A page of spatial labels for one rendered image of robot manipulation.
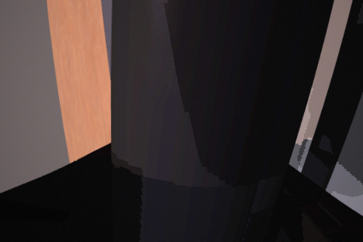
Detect dark grey flat mat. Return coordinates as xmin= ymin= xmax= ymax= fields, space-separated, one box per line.
xmin=101 ymin=0 xmax=113 ymax=79

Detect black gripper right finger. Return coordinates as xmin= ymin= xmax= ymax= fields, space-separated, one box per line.
xmin=262 ymin=163 xmax=363 ymax=242

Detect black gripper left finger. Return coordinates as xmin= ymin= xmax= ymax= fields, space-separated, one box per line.
xmin=0 ymin=143 xmax=114 ymax=242

